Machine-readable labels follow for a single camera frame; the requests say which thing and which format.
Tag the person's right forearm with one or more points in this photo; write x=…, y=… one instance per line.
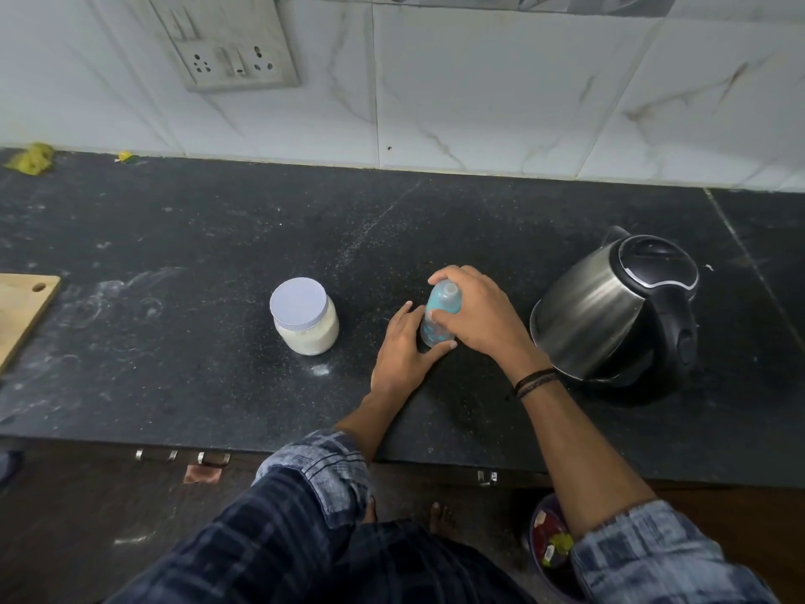
x=585, y=459

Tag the person's left hand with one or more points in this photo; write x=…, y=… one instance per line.
x=397, y=364

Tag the person's left foot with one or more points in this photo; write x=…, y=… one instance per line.
x=370, y=512

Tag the person's right hand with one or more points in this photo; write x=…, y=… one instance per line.
x=487, y=323

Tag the wooden cutting board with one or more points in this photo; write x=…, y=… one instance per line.
x=19, y=314

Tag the small yellow green scrap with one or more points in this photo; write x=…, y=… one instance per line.
x=124, y=157

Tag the person's right foot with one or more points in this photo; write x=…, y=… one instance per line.
x=442, y=520

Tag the person's left forearm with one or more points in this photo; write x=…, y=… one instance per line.
x=371, y=421

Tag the glass jar of white powder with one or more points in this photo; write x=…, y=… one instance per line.
x=311, y=342

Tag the teal baby bottle cap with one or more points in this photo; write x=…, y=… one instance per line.
x=443, y=301

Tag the black wrist bands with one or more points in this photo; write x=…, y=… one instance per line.
x=536, y=382

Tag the purple waste bin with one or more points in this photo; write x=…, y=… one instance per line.
x=550, y=540

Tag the blue plaid shirt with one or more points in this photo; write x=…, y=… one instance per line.
x=314, y=478

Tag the clear baby bottle teal print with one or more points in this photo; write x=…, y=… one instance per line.
x=431, y=336

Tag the clear blue round lid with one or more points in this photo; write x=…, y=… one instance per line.
x=7, y=468

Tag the person's foot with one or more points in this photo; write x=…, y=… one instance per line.
x=370, y=512
x=442, y=520

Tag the steel black electric kettle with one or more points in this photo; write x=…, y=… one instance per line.
x=588, y=314

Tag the grey wall switch socket plate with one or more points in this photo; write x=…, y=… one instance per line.
x=226, y=43

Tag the crumpled yellow cloth scrap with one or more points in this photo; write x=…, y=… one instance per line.
x=31, y=160

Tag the lavender round jar lid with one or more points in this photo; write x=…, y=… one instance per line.
x=299, y=303

